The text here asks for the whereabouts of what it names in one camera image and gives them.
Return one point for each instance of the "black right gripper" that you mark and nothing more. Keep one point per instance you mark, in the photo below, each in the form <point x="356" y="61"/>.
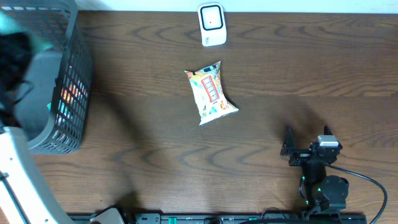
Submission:
<point x="301" y="154"/>

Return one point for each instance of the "large orange wipes pack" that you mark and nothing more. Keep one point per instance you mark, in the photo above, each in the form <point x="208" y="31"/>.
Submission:
<point x="208" y="93"/>

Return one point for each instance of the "teal snack wrapper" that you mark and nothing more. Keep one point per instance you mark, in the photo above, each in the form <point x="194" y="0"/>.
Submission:
<point x="10" y="26"/>

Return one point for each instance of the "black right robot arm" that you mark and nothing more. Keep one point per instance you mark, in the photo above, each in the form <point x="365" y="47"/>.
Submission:
<point x="324" y="194"/>

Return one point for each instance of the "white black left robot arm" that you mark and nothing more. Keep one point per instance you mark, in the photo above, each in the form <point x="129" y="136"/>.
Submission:
<point x="25" y="195"/>

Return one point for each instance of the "white barcode scanner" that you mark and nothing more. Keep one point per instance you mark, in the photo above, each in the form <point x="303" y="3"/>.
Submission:
<point x="212" y="24"/>

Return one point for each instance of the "grey plastic mesh basket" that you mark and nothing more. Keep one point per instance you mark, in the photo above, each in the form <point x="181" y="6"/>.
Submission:
<point x="52" y="100"/>

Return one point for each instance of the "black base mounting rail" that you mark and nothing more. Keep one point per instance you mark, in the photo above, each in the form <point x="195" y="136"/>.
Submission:
<point x="147" y="218"/>

